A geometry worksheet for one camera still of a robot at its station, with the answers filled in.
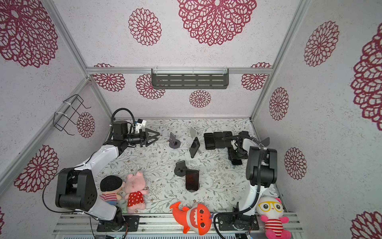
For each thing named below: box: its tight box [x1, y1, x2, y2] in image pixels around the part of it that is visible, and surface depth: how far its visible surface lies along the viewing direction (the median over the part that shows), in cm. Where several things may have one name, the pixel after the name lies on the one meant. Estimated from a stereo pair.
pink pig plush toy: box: [124, 171, 150, 214], surface depth 81 cm
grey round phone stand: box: [168, 131, 182, 149], surface depth 105 cm
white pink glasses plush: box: [256, 195, 292, 239], surface depth 72 cm
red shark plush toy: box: [170, 201, 212, 236], surface depth 71 cm
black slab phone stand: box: [174, 160, 188, 177], surface depth 90 cm
